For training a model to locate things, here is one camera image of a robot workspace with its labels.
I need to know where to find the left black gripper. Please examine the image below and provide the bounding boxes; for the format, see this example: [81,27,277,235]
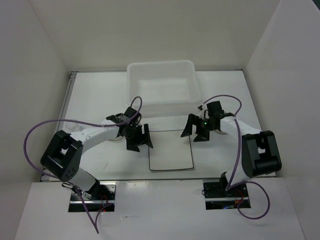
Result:
[125,123,153,153]

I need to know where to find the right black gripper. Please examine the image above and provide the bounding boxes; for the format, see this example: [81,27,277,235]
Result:
[180,113,217,142]

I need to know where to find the square white black-rimmed plate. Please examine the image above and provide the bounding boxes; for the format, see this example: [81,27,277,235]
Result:
[149,130,194,172]

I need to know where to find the translucent white plastic bin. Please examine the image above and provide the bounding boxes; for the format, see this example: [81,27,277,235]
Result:
[126,60,202,118]

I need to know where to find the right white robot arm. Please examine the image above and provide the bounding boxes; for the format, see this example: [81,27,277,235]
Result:
[180,113,282,197]

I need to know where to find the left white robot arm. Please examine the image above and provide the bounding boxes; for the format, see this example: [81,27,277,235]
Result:
[40,123,153,200]

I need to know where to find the left clear glass dish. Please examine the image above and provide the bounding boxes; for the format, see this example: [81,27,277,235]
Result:
[109,136,125,142]

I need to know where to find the clear glass dish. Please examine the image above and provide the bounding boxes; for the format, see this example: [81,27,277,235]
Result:
[215,129,227,135]
[109,136,125,142]

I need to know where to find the right clear glass dish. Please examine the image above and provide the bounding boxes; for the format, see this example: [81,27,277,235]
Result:
[215,129,227,135]

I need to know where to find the small clear glass cup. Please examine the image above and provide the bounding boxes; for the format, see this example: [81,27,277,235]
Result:
[64,122,83,132]

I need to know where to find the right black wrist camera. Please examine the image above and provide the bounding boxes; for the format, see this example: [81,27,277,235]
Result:
[197,101,235,120]

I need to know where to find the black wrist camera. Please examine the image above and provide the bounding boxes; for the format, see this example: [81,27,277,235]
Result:
[197,101,235,120]
[105,106,142,126]

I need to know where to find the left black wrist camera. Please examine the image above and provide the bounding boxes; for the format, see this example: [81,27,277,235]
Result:
[105,106,142,126]

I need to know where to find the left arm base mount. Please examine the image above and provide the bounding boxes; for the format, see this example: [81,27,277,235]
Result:
[62,181,117,213]

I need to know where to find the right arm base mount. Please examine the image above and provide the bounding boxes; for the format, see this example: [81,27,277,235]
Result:
[201,180,251,210]

